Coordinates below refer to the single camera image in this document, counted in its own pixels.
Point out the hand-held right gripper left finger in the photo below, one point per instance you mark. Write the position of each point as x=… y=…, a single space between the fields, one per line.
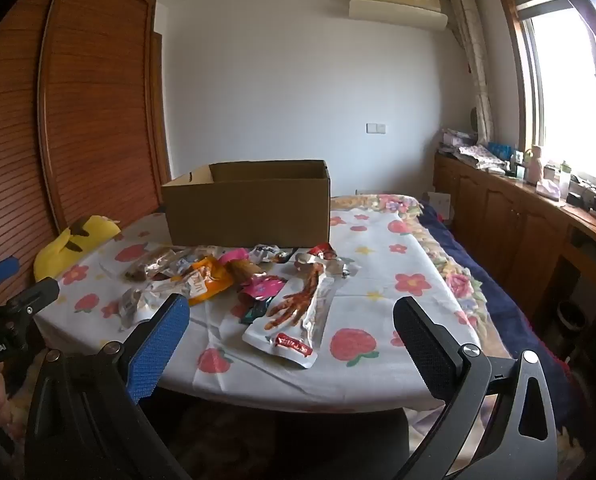
x=157 y=355

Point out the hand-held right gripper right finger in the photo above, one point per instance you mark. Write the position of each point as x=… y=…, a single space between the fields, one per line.
x=428 y=355

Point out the orange and silver snack packet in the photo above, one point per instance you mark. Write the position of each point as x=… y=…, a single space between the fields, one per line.
x=205 y=282

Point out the clear brown snack packet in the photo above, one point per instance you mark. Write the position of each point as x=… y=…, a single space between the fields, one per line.
x=147 y=266

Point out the grey snack packet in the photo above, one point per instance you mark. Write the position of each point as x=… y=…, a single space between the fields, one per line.
x=190 y=260

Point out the teal foil candy wrapper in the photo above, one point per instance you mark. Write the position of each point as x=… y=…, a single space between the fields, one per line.
x=250 y=312

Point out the pink and tan snack packet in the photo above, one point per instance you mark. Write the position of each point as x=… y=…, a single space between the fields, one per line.
x=240 y=266

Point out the white silver snack packet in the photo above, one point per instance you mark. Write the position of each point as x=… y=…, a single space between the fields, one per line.
x=343 y=266

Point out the pink flower snack packet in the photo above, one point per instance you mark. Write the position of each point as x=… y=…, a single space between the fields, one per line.
x=263 y=287

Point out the chicken feet snack packet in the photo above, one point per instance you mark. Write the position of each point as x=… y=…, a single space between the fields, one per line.
x=298 y=320

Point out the red snack packet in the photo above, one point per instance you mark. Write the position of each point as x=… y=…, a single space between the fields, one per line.
x=323 y=251

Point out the black and white snack packet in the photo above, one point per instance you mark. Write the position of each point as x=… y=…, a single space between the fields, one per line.
x=270 y=253

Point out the cardboard box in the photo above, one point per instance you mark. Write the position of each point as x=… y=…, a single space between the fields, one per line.
x=248 y=210

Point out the yellow plush toy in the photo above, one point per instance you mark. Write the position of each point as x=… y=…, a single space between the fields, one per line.
x=72 y=247

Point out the strawberry flower print tablecloth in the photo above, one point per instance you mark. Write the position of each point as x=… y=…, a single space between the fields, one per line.
x=378 y=320

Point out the navy blanket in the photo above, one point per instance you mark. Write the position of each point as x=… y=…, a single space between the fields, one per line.
x=498 y=300

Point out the black trash bin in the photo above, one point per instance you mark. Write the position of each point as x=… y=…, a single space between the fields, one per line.
x=571 y=316

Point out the white paper bag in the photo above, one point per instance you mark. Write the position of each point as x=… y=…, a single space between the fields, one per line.
x=440 y=206

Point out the wooden cabinet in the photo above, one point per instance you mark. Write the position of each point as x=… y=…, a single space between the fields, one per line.
x=508 y=220

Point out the wooden wardrobe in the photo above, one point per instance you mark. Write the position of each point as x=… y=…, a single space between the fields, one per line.
x=92 y=110

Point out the pink tissue pack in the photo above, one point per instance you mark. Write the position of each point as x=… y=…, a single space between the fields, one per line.
x=548 y=189

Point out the folded patterned cloth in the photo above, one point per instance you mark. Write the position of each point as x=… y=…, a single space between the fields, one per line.
x=478 y=156

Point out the pink bottle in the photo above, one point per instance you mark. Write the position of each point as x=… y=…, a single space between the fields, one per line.
x=534 y=167

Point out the stack of papers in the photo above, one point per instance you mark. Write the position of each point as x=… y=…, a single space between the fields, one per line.
x=455 y=139

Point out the blue box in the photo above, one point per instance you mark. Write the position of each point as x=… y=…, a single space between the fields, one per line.
x=500 y=149

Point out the black desk devices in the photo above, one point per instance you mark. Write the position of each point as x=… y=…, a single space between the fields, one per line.
x=590 y=199

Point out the green capped bottle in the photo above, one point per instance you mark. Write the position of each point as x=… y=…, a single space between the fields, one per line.
x=565 y=172

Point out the patterned curtain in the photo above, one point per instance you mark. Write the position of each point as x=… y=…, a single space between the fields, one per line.
x=475 y=60

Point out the window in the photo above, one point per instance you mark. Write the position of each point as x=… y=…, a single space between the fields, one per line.
x=563 y=85

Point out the white wall switch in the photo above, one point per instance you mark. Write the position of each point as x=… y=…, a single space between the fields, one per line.
x=376 y=128

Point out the wall air conditioner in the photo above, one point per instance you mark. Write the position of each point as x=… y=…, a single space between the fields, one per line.
x=398 y=10

